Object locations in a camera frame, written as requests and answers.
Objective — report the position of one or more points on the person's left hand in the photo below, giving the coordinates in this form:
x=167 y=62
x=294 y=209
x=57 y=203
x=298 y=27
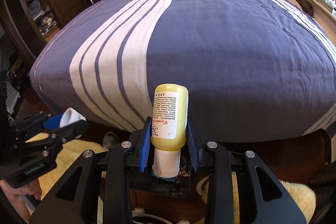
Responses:
x=33 y=188

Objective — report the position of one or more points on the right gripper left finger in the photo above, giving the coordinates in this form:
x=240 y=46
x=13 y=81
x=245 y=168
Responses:
x=141 y=143

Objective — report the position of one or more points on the small white ring tape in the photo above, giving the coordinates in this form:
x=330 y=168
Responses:
x=70 y=116

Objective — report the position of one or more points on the blue striped bedspread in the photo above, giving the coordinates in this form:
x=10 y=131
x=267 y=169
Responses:
x=256 y=70

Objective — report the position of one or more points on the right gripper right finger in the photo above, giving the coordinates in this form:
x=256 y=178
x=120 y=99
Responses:
x=196 y=141

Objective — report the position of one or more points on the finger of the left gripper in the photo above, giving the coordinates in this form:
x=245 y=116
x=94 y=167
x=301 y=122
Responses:
x=36 y=123
x=70 y=132

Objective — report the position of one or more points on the yellow lotion bottle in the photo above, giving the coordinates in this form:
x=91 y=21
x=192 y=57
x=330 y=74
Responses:
x=168 y=128

